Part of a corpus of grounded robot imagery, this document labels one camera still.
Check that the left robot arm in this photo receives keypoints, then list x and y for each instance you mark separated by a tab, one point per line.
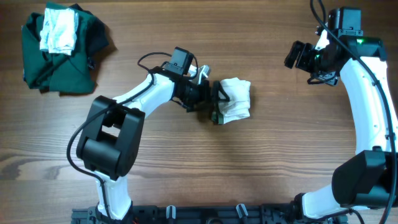
110	136

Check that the white tan green shirt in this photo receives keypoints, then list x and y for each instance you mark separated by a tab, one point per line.
239	105

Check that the light patterned folded cloth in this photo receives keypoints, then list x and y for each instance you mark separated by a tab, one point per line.
58	35

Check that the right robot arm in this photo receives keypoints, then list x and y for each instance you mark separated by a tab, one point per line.
343	54

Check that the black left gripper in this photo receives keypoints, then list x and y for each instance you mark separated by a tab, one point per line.
203	99

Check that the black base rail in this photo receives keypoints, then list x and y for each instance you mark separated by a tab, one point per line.
264	214

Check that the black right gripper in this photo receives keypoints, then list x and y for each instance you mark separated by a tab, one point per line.
305	50

